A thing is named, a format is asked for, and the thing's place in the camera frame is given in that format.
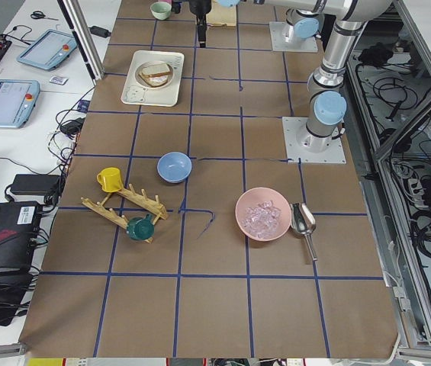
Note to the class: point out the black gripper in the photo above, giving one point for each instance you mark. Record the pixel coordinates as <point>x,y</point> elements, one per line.
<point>200,6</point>

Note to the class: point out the bread slice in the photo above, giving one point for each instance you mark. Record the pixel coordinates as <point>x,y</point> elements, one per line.
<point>155,82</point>
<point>156,70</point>

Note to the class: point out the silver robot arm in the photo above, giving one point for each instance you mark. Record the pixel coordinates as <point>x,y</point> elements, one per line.
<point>351,18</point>
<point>300,24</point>

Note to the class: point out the bread slice on plate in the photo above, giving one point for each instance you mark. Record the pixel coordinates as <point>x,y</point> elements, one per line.
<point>155,82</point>

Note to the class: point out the wooden cutting board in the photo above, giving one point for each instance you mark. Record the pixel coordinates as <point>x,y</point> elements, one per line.
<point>222,16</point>

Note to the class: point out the green bowl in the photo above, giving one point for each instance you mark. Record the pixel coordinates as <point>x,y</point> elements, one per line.
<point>161,10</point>

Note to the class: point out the cream bear tray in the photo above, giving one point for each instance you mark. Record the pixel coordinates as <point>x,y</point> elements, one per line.
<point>166,96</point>

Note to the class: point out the black power adapter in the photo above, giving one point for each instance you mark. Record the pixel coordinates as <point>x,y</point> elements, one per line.
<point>100,31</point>

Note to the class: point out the far teach pendant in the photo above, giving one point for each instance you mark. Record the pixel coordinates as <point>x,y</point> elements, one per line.
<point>49,50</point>

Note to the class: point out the teach pendant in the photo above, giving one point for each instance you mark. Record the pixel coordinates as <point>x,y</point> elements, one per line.
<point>49,50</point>
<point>17,100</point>

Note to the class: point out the blue bowl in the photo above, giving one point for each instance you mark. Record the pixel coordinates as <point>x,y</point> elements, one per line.
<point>174,167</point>

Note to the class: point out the yellow cup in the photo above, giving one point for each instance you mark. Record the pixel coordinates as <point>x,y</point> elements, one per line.
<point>110,179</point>

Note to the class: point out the near teach pendant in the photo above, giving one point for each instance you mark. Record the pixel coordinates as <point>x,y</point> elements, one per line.
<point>17,100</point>

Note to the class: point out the pink bowl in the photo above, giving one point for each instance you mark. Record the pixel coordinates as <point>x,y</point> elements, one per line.
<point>263,214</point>

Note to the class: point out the dark green cup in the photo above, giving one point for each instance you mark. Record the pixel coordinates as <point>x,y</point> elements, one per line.
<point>141,228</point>

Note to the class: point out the metal scoop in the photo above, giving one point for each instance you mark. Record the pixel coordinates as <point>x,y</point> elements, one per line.
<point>303,224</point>

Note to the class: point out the black power brick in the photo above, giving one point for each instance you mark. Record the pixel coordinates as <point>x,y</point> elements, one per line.
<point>33,185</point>

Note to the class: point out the black computer box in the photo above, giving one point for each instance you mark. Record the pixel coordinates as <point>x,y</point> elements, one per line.
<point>19,224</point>

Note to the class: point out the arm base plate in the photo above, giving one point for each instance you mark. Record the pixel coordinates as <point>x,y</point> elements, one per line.
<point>302,146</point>
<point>298,45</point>

